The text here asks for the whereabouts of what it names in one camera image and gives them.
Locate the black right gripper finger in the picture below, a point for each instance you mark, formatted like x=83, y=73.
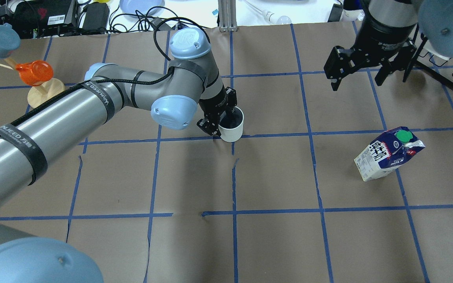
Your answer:
x=335, y=82
x=382, y=74

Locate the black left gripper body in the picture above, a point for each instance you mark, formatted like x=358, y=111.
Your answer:
x=214, y=106

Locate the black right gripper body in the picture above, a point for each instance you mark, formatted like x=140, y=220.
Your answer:
x=383, y=44

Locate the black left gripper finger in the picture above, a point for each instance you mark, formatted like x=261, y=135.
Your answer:
x=232, y=114
x=213, y=128

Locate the white ceramic mug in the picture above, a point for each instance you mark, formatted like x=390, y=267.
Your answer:
x=231, y=131

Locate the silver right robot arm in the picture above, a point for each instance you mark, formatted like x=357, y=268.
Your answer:
x=433, y=20

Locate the white cup on rack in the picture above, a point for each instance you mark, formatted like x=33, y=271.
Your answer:
x=429, y=47

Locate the blue white milk carton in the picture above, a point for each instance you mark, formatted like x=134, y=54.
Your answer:
x=387, y=152

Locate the orange cup on stand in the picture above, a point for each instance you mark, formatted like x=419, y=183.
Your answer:
x=35, y=73

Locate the white light bulb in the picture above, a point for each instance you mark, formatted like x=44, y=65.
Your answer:
x=275, y=18

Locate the light blue plate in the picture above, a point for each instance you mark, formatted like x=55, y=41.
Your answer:
x=131, y=6

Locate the black power adapter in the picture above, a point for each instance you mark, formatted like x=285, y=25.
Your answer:
x=95, y=19

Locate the wooden mug tree stand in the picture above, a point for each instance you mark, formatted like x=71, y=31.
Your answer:
x=39, y=94

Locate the black computer box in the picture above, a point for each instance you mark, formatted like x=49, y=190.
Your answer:
x=43, y=18

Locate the black wire cup rack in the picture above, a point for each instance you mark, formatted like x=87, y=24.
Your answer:
x=439, y=69

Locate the aluminium frame post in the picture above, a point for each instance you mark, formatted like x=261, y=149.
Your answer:
x=227, y=15

